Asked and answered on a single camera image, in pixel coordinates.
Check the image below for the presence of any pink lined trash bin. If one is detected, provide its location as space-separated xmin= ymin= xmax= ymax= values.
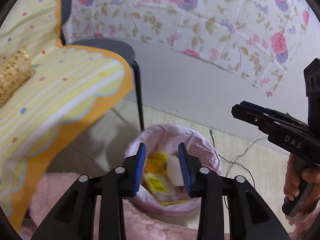
xmin=124 ymin=124 xmax=222 ymax=217

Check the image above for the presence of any floral printed backdrop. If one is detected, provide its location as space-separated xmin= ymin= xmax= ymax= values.
xmin=62 ymin=0 xmax=315 ymax=98

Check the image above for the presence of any yellow striped mat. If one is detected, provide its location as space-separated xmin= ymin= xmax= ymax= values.
xmin=0 ymin=0 xmax=133 ymax=232

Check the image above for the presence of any white foam block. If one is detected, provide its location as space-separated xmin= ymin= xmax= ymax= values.
xmin=166 ymin=156 xmax=187 ymax=187

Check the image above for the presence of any black cable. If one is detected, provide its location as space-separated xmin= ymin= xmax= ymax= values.
xmin=209 ymin=129 xmax=255 ymax=210

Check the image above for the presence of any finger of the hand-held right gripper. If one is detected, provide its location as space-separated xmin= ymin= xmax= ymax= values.
xmin=231 ymin=104 xmax=308 ymax=137
xmin=240 ymin=101 xmax=309 ymax=130

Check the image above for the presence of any person's right hand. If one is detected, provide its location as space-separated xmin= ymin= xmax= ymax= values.
xmin=284 ymin=154 xmax=320 ymax=213

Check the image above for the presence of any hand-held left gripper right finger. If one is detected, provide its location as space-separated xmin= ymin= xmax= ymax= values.
xmin=178 ymin=142 xmax=292 ymax=240

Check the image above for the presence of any grey office chair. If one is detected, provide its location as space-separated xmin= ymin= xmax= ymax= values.
xmin=60 ymin=0 xmax=145 ymax=132

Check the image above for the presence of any woven bamboo basket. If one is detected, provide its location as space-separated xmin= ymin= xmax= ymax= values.
xmin=0 ymin=50 xmax=33 ymax=107

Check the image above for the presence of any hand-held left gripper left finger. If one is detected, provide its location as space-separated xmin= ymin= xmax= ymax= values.
xmin=31 ymin=142 xmax=147 ymax=240

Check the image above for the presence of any yellow snack packet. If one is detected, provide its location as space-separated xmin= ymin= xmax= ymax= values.
xmin=144 ymin=175 xmax=172 ymax=197

